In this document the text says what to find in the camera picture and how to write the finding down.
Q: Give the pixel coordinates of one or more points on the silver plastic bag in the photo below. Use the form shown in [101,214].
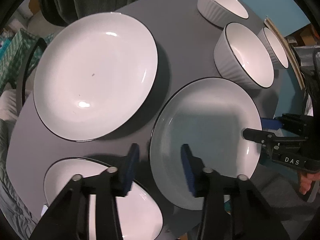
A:
[304,56]

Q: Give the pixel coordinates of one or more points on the white ribbed bowl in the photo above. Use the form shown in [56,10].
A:
[241,57]
[274,48]
[222,12]

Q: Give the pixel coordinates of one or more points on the large white plate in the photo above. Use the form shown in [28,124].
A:
[94,76]

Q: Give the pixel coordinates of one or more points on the right hand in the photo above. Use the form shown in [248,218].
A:
[305,181]

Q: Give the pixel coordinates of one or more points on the green checkered cloth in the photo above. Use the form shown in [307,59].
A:
[12,59]

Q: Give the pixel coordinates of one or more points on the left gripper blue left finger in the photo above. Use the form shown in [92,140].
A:
[127,170]

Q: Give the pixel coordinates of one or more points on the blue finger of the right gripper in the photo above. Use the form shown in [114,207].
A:
[272,124]
[259,136]

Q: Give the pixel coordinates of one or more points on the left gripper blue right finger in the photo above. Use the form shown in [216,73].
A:
[193,172]

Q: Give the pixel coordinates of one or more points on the cardboard piece beside table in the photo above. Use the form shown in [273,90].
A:
[289,52]

